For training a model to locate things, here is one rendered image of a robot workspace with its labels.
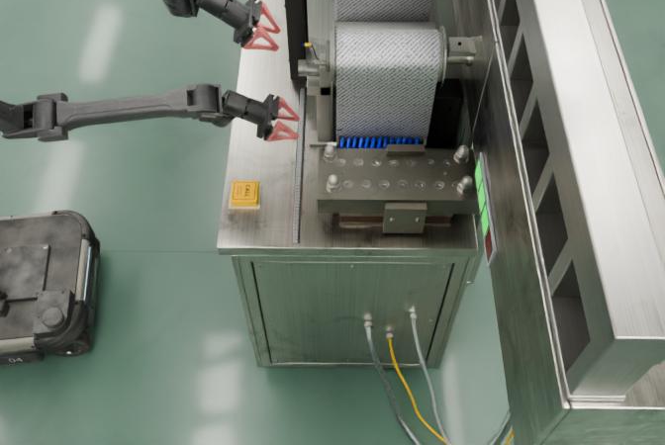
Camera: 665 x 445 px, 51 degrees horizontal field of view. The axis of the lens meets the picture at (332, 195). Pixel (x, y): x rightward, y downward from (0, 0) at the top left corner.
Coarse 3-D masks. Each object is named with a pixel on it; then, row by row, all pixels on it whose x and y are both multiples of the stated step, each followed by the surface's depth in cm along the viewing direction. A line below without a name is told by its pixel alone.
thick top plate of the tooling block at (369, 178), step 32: (320, 160) 174; (352, 160) 174; (384, 160) 174; (416, 160) 173; (448, 160) 174; (320, 192) 168; (352, 192) 168; (384, 192) 168; (416, 192) 168; (448, 192) 168
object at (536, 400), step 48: (480, 0) 154; (480, 48) 154; (480, 96) 153; (624, 96) 130; (480, 144) 153; (528, 240) 114; (528, 288) 114; (528, 336) 113; (528, 384) 113; (528, 432) 113; (576, 432) 105; (624, 432) 105
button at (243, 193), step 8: (232, 184) 183; (240, 184) 182; (248, 184) 182; (256, 184) 182; (232, 192) 181; (240, 192) 181; (248, 192) 181; (256, 192) 181; (232, 200) 180; (240, 200) 180; (248, 200) 180; (256, 200) 180
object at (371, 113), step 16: (336, 96) 166; (352, 96) 166; (368, 96) 166; (384, 96) 166; (400, 96) 166; (416, 96) 166; (432, 96) 165; (336, 112) 170; (352, 112) 170; (368, 112) 170; (384, 112) 170; (400, 112) 170; (416, 112) 170; (336, 128) 175; (352, 128) 175; (368, 128) 175; (384, 128) 175; (400, 128) 175; (416, 128) 175
